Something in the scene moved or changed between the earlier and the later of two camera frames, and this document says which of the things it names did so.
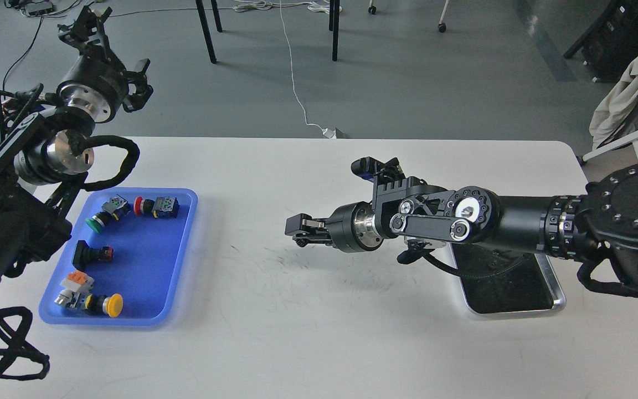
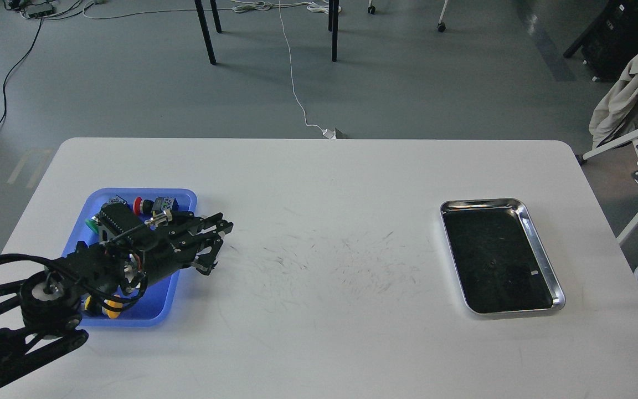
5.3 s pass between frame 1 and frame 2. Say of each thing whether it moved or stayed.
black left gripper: moved
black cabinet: stayed
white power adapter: stayed
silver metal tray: stayed
